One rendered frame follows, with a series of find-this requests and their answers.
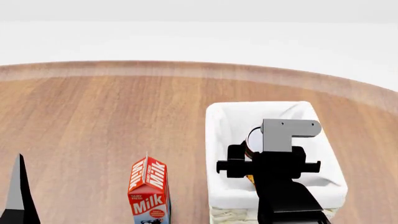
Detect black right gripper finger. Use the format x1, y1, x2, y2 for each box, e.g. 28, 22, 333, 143
292, 146, 308, 180
226, 144, 250, 179

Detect white lined wicker basket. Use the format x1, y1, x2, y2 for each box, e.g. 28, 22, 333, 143
205, 100, 349, 224

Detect orange alphabet soup can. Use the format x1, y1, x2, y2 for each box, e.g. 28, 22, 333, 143
246, 174, 259, 190

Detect red milk carton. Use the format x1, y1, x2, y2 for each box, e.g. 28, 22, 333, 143
127, 151, 172, 224

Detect grey left camera mount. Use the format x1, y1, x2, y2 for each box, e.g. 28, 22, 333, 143
5, 161, 25, 210

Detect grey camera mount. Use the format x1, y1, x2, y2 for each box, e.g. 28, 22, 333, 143
5, 161, 25, 210
261, 118, 322, 153

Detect grey right camera mount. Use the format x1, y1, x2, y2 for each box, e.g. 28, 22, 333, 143
261, 118, 322, 153

